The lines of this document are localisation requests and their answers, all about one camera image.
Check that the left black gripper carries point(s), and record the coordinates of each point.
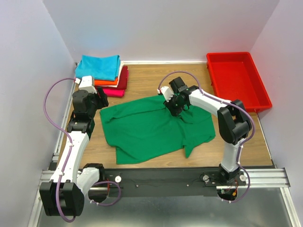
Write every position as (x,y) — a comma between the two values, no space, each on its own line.
(103,100)

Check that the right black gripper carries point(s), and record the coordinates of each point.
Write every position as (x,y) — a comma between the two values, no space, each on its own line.
(174,111)

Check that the green t shirt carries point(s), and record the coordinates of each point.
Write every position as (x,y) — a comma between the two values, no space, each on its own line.
(144,129)

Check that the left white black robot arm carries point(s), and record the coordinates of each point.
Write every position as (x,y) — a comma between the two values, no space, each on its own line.
(64,193)

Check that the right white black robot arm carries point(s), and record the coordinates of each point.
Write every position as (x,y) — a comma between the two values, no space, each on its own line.
(233,121)

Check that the folded pink t shirt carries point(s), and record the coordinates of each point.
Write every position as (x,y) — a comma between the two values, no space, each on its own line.
(114,92)

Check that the folded orange t shirt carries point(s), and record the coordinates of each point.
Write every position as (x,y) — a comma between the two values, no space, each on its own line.
(107,83)

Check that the folded dark red t shirt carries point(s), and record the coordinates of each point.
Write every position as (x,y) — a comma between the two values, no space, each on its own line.
(122,84)

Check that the folded cyan t shirt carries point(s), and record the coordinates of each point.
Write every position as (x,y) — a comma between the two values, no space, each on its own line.
(106,68)

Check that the folded white t shirt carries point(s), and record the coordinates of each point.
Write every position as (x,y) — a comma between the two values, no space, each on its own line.
(120,69)

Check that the red plastic bin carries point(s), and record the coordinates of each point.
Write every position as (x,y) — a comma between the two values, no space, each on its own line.
(234,76)

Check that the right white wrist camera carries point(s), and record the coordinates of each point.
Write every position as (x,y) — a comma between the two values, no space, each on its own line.
(168,94)

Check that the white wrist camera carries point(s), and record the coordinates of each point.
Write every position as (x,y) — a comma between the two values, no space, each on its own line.
(168,94)
(86,83)

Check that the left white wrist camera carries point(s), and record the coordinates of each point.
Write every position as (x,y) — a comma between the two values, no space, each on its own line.
(86,83)

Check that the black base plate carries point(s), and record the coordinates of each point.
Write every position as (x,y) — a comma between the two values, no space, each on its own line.
(169,182)

